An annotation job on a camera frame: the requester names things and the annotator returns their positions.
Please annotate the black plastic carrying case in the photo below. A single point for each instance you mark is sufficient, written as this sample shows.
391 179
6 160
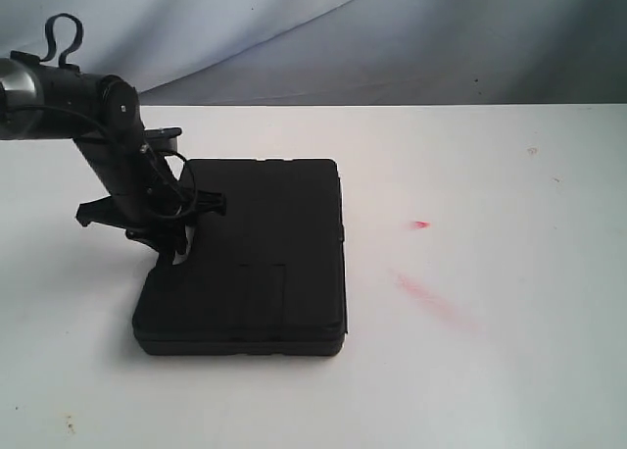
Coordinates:
265 277

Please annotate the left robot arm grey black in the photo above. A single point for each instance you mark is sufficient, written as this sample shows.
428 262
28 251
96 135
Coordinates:
50 98

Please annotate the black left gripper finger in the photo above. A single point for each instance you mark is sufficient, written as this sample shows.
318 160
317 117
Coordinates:
160 243
180 245

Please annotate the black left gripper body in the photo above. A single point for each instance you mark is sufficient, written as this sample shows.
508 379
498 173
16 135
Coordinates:
150 192

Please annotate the grey fabric backdrop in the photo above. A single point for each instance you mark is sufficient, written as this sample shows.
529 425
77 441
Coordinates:
344 52

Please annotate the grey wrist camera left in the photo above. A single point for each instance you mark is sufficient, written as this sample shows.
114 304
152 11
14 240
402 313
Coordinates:
164 138

